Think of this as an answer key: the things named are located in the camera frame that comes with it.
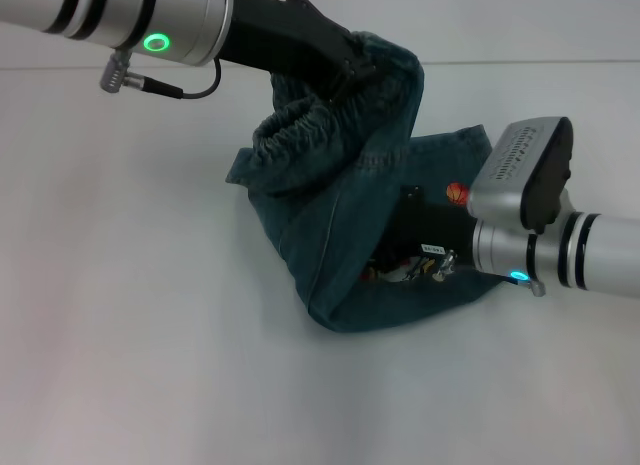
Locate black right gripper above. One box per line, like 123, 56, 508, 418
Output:
383, 184, 477, 270

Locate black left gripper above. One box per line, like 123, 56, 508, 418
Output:
219, 0, 382, 103

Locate arm metal plug cable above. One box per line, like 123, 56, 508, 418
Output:
101, 52, 223, 100
432, 249, 521, 287

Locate right arm metal plug cable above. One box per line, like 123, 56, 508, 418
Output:
432, 249, 521, 287

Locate left arm metal plug cable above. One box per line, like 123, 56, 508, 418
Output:
101, 52, 223, 100

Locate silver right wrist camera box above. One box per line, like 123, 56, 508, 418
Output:
467, 115, 575, 234

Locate blue denim shorts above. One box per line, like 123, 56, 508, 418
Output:
224, 29, 506, 334

